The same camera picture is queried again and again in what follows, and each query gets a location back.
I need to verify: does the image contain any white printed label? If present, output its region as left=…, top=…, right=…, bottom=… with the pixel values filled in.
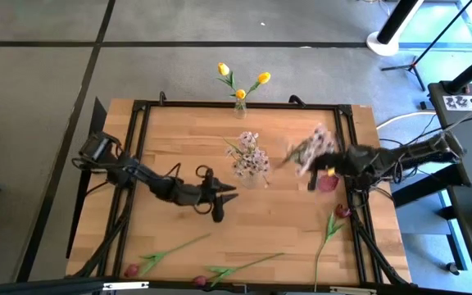
left=442, top=94, right=472, bottom=111

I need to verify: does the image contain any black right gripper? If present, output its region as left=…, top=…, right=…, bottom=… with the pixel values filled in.
left=299, top=149, right=360, bottom=192

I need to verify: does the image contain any slim clear glass vase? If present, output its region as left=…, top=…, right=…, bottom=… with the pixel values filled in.
left=234, top=98, right=248, bottom=120

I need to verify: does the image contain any black rail beam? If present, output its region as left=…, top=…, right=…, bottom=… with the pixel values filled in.
left=0, top=276, right=472, bottom=295

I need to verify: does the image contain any purple glass vase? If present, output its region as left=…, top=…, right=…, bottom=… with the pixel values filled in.
left=316, top=171, right=340, bottom=193

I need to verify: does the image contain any white floor cable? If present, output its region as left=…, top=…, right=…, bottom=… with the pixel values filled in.
left=377, top=111, right=438, bottom=130

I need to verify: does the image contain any floor stand with white base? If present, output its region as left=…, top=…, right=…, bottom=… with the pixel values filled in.
left=365, top=0, right=425, bottom=57

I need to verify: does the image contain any wide clear cut-glass vase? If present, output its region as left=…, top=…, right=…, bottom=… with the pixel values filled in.
left=239, top=170, right=264, bottom=190

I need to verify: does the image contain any black tripod stand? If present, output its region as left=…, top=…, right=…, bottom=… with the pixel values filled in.
left=379, top=0, right=472, bottom=92

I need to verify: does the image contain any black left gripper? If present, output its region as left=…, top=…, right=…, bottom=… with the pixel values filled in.
left=184, top=167, right=239, bottom=224

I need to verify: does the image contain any black flat side panel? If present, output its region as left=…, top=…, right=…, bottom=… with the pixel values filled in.
left=64, top=97, right=109, bottom=260

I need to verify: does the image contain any silver metal bracket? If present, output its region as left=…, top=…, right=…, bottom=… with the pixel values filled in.
left=329, top=285, right=379, bottom=295
left=102, top=280, right=150, bottom=291

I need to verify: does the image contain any black floor cable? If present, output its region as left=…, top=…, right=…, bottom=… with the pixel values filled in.
left=377, top=122, right=446, bottom=151

